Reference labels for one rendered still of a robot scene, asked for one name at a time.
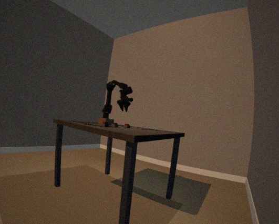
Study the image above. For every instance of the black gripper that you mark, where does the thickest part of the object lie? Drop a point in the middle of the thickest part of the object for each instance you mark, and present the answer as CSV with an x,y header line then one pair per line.
x,y
123,103

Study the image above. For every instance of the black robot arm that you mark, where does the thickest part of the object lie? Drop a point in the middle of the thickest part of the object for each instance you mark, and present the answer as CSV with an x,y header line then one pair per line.
x,y
110,86

